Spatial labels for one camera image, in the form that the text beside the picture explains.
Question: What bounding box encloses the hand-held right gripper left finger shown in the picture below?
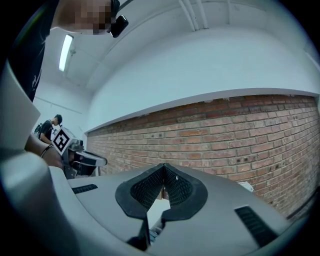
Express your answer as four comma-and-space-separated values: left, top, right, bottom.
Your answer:
114, 162, 165, 252

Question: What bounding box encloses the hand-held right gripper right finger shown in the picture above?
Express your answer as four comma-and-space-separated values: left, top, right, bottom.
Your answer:
161, 162, 209, 226

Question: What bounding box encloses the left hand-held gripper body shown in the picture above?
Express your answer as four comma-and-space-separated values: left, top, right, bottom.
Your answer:
52, 127, 108, 180

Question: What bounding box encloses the person's left forearm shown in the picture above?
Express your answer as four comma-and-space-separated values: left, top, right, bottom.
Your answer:
24, 134, 63, 169

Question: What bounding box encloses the black wrist band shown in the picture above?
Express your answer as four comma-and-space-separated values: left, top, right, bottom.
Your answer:
41, 144, 55, 158

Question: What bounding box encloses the white square table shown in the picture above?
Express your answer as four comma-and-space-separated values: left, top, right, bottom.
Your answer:
146, 198, 171, 228

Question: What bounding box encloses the white tissue packet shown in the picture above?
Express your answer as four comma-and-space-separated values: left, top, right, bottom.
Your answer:
237, 181, 255, 192

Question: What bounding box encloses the long ceiling light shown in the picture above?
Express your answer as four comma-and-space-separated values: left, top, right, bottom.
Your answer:
58, 33, 75, 73

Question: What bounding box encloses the person's black shirt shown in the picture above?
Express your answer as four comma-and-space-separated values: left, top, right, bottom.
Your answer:
7, 0, 60, 102

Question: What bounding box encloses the person's face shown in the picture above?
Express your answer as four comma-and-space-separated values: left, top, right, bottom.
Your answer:
53, 0, 113, 36

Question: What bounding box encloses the white ceiling pipe bundle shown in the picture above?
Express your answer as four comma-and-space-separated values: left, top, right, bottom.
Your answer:
178, 0, 210, 32

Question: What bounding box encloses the black head-mounted camera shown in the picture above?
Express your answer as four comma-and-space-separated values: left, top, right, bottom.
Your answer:
106, 0, 130, 39

